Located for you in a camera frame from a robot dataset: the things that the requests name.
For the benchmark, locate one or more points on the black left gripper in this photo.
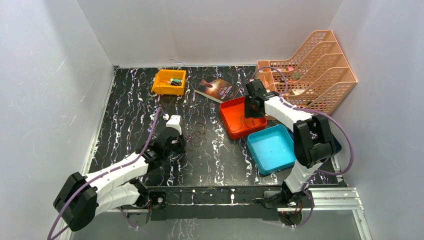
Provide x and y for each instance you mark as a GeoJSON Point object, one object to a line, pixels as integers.
{"type": "Point", "coordinates": [179, 144]}

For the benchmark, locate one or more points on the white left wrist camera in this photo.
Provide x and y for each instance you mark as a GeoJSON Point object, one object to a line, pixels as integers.
{"type": "Point", "coordinates": [174, 121]}

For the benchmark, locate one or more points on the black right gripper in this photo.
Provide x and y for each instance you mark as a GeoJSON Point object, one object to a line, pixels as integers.
{"type": "Point", "coordinates": [248, 112]}

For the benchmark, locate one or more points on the green marker pen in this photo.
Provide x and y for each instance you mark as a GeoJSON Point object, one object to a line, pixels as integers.
{"type": "Point", "coordinates": [176, 81]}

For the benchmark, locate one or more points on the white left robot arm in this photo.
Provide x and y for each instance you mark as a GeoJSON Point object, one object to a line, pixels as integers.
{"type": "Point", "coordinates": [109, 179]}

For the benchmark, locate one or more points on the dark blue square tray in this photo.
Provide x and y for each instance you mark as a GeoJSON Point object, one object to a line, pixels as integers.
{"type": "Point", "coordinates": [338, 146]}

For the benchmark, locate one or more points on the orange square tray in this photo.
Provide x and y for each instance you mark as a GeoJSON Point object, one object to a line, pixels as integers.
{"type": "Point", "coordinates": [232, 113]}

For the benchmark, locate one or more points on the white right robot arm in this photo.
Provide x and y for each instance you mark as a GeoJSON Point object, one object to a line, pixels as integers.
{"type": "Point", "coordinates": [313, 141]}

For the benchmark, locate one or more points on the dark paperback book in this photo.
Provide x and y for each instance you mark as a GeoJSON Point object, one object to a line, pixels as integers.
{"type": "Point", "coordinates": [217, 89]}

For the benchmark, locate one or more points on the yellow plastic parts bin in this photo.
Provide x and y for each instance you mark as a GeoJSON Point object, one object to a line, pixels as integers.
{"type": "Point", "coordinates": [169, 89]}

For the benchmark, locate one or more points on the peach plastic file organizer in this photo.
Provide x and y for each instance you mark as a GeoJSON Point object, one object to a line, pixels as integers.
{"type": "Point", "coordinates": [317, 76]}

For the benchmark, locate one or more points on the light blue square tray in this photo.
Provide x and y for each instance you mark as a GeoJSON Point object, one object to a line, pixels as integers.
{"type": "Point", "coordinates": [272, 149]}

